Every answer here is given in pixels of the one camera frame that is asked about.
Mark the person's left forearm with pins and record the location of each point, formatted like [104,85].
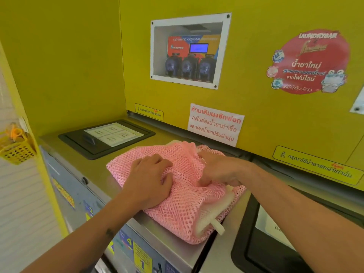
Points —
[79,238]

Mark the person's left hand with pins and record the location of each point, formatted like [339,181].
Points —
[148,181]

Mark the person's right hand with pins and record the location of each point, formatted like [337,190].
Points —
[221,167]

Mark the small yellow plastic basket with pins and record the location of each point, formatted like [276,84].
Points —
[17,150]

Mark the white framed dispenser window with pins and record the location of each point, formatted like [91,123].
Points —
[359,103]
[190,51]

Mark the small yellow warning label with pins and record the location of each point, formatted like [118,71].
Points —
[149,112]
[317,164]

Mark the cream cloth bag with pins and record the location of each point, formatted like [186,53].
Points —
[213,213]

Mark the round red sticker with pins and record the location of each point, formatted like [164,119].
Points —
[308,62]

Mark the person's right forearm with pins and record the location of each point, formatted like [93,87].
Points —
[307,218]

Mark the stainless steel washing machine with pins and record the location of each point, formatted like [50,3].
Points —
[224,253]
[99,167]

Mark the pink mesh laundry bag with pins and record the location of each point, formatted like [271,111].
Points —
[182,201]

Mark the orange scissors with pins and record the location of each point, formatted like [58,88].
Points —
[15,132]

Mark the white notice with red letters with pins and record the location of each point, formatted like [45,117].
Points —
[216,125]

